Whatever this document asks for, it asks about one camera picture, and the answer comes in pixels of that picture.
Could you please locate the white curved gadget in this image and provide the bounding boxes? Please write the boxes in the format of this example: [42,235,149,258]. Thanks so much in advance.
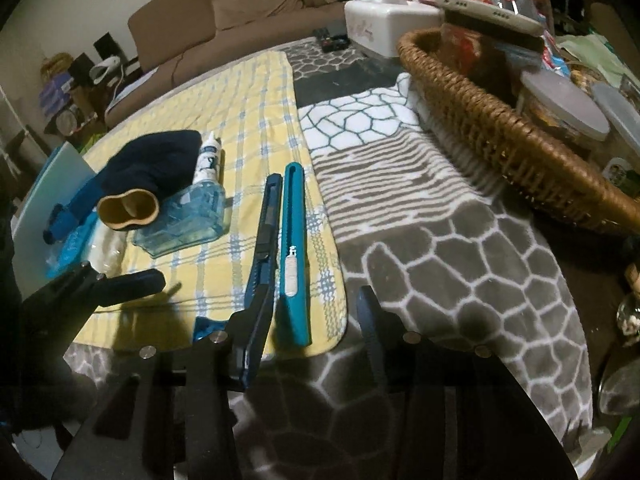
[89,54,124,87]

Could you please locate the container with grey lid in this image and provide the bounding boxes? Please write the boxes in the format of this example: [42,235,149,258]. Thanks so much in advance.
[519,69,612,147]

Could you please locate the long beige device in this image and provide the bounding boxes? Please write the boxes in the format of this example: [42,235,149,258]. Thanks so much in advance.
[433,0,546,37]

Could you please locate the yellow plaid mat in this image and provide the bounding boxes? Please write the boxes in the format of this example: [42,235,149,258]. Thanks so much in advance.
[65,50,350,359]

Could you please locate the blue plastic tool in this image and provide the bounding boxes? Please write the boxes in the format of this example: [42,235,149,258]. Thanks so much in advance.
[43,180,102,246]

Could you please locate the pale green cloth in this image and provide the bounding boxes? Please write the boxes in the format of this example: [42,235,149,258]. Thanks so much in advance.
[556,34,627,87]

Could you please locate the clear blue bottle white nozzle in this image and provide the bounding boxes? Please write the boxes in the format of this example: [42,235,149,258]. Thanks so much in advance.
[132,131,227,260]

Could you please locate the brown sofa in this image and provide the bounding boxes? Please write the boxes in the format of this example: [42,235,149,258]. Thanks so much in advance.
[127,0,382,87]

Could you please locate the grey white patterned blanket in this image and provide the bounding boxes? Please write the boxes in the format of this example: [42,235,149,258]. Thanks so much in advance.
[60,35,597,480]

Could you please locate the container with clear lid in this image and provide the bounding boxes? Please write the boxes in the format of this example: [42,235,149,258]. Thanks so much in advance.
[591,81,640,162]

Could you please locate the teal utility knife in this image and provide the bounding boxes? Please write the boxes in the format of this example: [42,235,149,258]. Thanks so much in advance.
[276,162,313,347]

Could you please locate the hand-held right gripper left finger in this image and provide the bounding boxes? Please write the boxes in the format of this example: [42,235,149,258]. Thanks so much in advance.
[52,312,238,480]

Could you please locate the shelf clutter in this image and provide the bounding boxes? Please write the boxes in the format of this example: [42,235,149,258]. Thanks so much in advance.
[39,51,102,137]

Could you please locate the pale blue board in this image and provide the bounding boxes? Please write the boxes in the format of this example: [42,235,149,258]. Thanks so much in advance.
[10,142,97,287]

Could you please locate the dark blue utility knife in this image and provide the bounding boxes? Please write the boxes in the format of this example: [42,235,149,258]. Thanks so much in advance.
[227,173,284,392]

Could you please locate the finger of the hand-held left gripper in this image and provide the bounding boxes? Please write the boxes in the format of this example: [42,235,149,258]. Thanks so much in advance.
[95,268,167,309]

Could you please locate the glass jar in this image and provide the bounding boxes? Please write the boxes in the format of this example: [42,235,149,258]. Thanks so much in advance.
[616,264,640,347]

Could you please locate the white tissue box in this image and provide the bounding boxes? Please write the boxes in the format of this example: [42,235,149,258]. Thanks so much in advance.
[344,0,447,57]

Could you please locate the brown wicker basket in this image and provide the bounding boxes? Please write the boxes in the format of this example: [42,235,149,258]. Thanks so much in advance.
[396,26,640,237]

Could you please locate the clear bag white contents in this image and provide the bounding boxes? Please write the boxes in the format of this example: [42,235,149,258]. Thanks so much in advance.
[46,215,127,282]

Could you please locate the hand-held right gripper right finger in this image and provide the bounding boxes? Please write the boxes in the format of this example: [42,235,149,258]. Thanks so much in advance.
[356,285,576,480]

